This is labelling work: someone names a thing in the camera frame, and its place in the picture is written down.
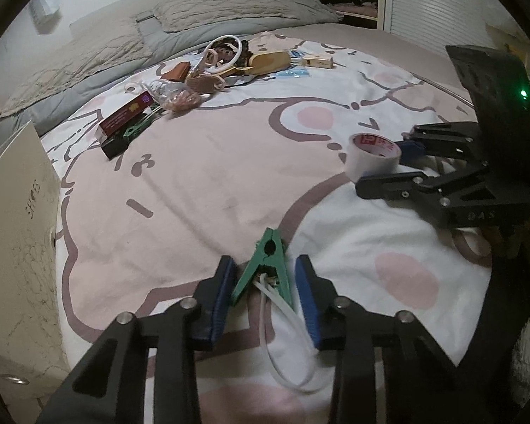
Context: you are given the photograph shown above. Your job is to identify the green clothes peg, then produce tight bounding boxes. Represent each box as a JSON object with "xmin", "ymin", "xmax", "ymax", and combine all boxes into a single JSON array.
[
  {"xmin": 230, "ymin": 228, "xmax": 293, "ymax": 307},
  {"xmin": 123, "ymin": 113, "xmax": 159, "ymax": 143}
]

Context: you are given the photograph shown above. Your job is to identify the cream incense box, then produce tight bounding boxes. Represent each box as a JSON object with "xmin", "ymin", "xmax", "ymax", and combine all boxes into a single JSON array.
[{"xmin": 301, "ymin": 54, "xmax": 334, "ymax": 69}]

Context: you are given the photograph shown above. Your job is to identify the tan wooden brush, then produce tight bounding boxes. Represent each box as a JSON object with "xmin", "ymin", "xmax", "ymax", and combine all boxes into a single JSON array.
[{"xmin": 248, "ymin": 51, "xmax": 291, "ymax": 75}]

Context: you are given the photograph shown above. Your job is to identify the small black box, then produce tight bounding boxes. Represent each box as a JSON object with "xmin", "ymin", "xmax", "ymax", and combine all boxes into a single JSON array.
[{"xmin": 100, "ymin": 136, "xmax": 129, "ymax": 160}]

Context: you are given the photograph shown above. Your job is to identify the white plastic loop cord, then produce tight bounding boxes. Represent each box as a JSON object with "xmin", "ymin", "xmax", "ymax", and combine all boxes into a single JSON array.
[{"xmin": 255, "ymin": 273, "xmax": 332, "ymax": 393}]

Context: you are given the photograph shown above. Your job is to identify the clear bag pink items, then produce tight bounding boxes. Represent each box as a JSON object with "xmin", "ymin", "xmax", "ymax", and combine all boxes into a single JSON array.
[{"xmin": 144, "ymin": 79, "xmax": 210, "ymax": 115}]

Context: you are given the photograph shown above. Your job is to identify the quilted pillow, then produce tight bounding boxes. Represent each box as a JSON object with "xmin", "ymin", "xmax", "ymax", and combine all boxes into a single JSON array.
[
  {"xmin": 153, "ymin": 0, "xmax": 340, "ymax": 33},
  {"xmin": 0, "ymin": 17, "xmax": 152, "ymax": 117}
]

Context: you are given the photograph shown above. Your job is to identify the pink cartoon blanket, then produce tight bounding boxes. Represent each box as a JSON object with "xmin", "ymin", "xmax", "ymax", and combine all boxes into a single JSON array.
[{"xmin": 42, "ymin": 32, "xmax": 491, "ymax": 364}]

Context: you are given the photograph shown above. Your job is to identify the right quilted pillow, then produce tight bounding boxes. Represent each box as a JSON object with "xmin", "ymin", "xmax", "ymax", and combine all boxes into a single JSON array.
[{"xmin": 153, "ymin": 0, "xmax": 340, "ymax": 33}]

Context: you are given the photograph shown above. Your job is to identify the white ring hoop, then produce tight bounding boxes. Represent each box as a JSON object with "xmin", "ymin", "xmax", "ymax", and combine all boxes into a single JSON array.
[{"xmin": 200, "ymin": 35, "xmax": 243, "ymax": 74}]

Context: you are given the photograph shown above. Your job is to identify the white storage box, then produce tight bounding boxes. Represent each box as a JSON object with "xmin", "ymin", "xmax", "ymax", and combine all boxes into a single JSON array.
[{"xmin": 0, "ymin": 124, "xmax": 69, "ymax": 404}]

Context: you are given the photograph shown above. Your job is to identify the grey duvet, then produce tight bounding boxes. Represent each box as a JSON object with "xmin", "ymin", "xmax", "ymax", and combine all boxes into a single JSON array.
[{"xmin": 0, "ymin": 0, "xmax": 344, "ymax": 148}]

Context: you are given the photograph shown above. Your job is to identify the left quilted pillow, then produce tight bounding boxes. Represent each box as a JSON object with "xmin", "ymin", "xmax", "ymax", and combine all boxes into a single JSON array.
[{"xmin": 0, "ymin": 17, "xmax": 152, "ymax": 117}]

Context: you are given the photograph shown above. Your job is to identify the brown leather pouch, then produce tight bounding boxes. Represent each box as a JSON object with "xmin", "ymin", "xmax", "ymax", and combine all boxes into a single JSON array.
[{"xmin": 161, "ymin": 61, "xmax": 190, "ymax": 82}]

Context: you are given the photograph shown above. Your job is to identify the dark red cardboard box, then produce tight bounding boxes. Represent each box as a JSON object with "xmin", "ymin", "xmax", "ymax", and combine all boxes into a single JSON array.
[{"xmin": 94, "ymin": 92, "xmax": 154, "ymax": 143}]

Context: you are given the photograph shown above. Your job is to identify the white tape roll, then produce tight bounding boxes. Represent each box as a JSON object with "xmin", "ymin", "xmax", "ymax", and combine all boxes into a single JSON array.
[{"xmin": 344, "ymin": 133, "xmax": 402, "ymax": 183}]

